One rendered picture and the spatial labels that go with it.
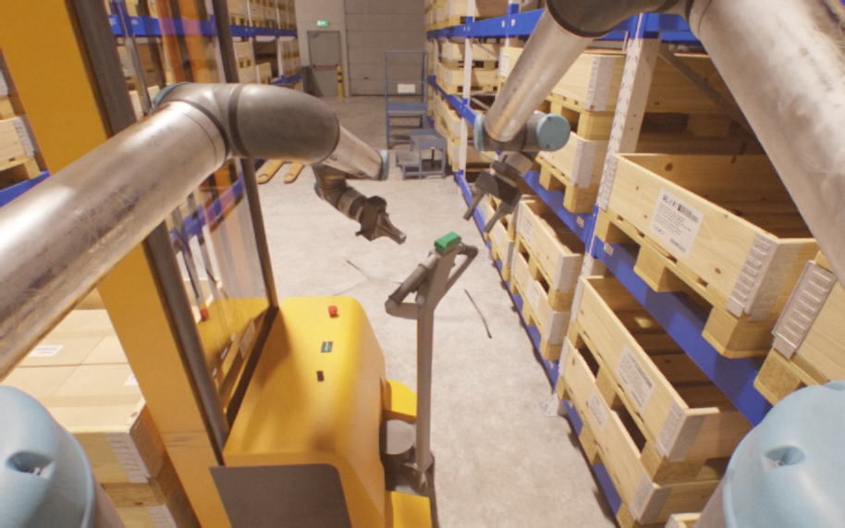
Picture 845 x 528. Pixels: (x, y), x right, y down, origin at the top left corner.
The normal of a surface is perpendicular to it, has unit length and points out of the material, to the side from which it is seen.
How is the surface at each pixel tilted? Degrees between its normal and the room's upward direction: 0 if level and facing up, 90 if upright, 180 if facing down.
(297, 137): 99
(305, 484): 90
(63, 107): 90
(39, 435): 48
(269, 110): 62
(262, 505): 90
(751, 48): 78
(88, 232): 68
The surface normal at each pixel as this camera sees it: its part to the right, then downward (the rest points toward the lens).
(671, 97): 0.07, 0.48
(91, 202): 0.72, -0.47
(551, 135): 0.17, 0.27
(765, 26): -0.82, -0.22
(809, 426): -0.14, -0.89
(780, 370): -1.00, 0.02
